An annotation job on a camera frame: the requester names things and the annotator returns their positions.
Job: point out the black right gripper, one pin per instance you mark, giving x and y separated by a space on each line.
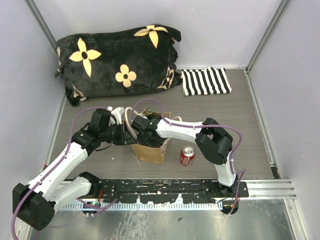
142 138

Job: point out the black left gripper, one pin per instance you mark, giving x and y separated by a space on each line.
126 137

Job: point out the watermelon print jute bag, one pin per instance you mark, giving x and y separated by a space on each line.
145 153

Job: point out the green glass bottle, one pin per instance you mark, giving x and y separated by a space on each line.
149 113

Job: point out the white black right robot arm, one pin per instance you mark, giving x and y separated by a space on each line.
212 139

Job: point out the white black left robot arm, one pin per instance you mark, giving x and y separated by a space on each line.
37 202

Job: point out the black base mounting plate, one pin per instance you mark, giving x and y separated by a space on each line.
157 191

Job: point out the black floral plush blanket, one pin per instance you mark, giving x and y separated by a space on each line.
136 61

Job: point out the black white striped cloth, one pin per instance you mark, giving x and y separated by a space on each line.
207 81

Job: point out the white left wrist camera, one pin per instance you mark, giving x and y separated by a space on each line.
116 115

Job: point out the aluminium front rail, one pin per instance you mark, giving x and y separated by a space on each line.
275 189

